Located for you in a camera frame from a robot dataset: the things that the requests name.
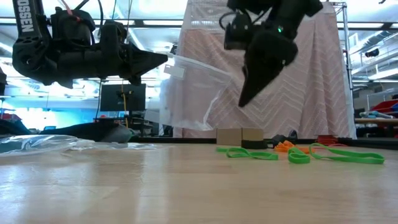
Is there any black rubber band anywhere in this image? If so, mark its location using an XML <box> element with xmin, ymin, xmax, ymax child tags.
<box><xmin>270</xmin><ymin>129</ymin><xmax>299</xmax><ymax>144</ymax></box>
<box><xmin>241</xmin><ymin>139</ymin><xmax>269</xmax><ymax>149</ymax></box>

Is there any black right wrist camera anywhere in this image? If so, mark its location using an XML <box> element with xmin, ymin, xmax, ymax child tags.
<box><xmin>223</xmin><ymin>12</ymin><xmax>253</xmax><ymax>50</ymax></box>

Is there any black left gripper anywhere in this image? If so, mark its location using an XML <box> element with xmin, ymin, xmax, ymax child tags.
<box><xmin>55</xmin><ymin>21</ymin><xmax>169</xmax><ymax>90</ymax></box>

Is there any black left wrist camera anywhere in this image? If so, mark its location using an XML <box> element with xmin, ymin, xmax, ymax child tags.
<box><xmin>51</xmin><ymin>7</ymin><xmax>96</xmax><ymax>47</ymax></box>

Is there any wooden workbench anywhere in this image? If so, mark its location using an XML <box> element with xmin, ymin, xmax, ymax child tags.
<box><xmin>354</xmin><ymin>117</ymin><xmax>398</xmax><ymax>138</ymax></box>

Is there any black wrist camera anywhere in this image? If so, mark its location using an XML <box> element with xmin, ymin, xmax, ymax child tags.
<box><xmin>51</xmin><ymin>7</ymin><xmax>96</xmax><ymax>47</ymax></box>
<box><xmin>223</xmin><ymin>12</ymin><xmax>253</xmax><ymax>50</ymax></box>

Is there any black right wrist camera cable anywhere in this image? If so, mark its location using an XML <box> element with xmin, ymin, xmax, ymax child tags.
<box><xmin>219</xmin><ymin>11</ymin><xmax>238</xmax><ymax>31</ymax></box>

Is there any dark cluttered desk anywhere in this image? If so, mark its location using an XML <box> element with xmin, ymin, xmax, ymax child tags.
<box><xmin>93</xmin><ymin>110</ymin><xmax>162</xmax><ymax>139</ymax></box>

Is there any black aluminium table frame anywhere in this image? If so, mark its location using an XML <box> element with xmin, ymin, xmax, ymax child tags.
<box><xmin>0</xmin><ymin>135</ymin><xmax>398</xmax><ymax>151</ymax></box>

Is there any black computer monitor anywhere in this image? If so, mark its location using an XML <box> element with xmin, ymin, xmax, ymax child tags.
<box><xmin>99</xmin><ymin>83</ymin><xmax>147</xmax><ymax>112</ymax></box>

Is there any thin black hanging cable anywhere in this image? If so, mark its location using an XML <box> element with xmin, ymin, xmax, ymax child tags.
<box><xmin>95</xmin><ymin>79</ymin><xmax>103</xmax><ymax>122</ymax></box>

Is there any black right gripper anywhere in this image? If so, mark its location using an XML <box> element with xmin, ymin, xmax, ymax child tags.
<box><xmin>238</xmin><ymin>30</ymin><xmax>299</xmax><ymax>108</ymax></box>

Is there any blue white roll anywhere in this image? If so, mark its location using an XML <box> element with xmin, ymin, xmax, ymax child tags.
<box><xmin>359</xmin><ymin>110</ymin><xmax>395</xmax><ymax>120</ymax></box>

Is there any metal curtain rack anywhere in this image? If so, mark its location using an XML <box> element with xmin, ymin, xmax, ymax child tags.
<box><xmin>323</xmin><ymin>1</ymin><xmax>357</xmax><ymax>139</ymax></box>

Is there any orange rubber band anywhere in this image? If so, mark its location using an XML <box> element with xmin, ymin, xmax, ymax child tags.
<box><xmin>292</xmin><ymin>146</ymin><xmax>315</xmax><ymax>155</ymax></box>
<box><xmin>274</xmin><ymin>140</ymin><xmax>296</xmax><ymax>152</ymax></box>

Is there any small cardboard box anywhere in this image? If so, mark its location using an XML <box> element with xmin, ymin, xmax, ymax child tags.
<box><xmin>216</xmin><ymin>128</ymin><xmax>265</xmax><ymax>146</ymax></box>

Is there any red storage bin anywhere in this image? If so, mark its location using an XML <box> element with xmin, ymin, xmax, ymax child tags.
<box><xmin>369</xmin><ymin>98</ymin><xmax>398</xmax><ymax>114</ymax></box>

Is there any pink chevron curtain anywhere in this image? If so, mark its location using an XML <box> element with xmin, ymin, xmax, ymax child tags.
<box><xmin>172</xmin><ymin>0</ymin><xmax>358</xmax><ymax>140</ymax></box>

